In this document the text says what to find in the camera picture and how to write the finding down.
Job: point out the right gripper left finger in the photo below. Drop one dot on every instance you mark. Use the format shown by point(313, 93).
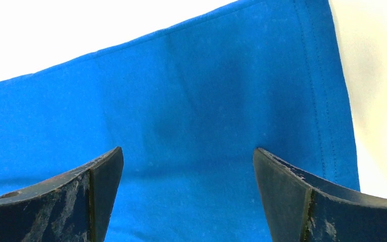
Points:
point(73, 206)

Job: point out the blue t shirt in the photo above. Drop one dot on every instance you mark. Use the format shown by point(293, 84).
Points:
point(188, 105)

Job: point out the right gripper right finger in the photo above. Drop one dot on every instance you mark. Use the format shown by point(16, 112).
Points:
point(300, 206)

